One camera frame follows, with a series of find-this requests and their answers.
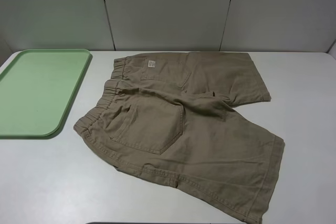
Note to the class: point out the khaki shorts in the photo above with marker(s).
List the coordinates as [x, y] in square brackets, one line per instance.
[170, 118]

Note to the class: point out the green plastic tray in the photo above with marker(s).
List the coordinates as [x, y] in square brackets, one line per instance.
[37, 89]

